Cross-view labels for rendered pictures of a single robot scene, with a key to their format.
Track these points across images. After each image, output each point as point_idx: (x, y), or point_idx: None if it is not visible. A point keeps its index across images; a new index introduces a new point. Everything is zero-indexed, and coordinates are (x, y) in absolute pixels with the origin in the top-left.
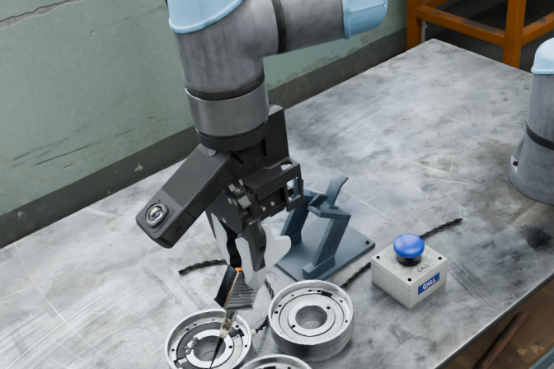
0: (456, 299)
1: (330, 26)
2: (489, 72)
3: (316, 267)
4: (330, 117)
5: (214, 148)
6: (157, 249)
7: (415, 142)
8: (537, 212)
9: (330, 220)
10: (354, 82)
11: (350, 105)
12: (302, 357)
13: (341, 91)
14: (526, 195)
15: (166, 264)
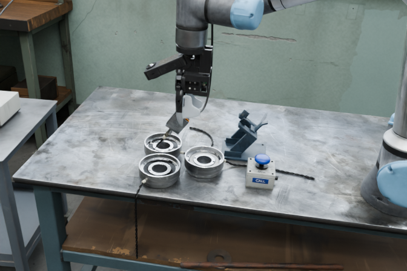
0: (268, 196)
1: (225, 17)
2: None
3: (229, 150)
4: (320, 120)
5: (176, 50)
6: (193, 118)
7: (341, 147)
8: (354, 199)
9: (245, 133)
10: (352, 115)
11: (336, 121)
12: (186, 168)
13: (340, 115)
14: (360, 192)
15: (189, 123)
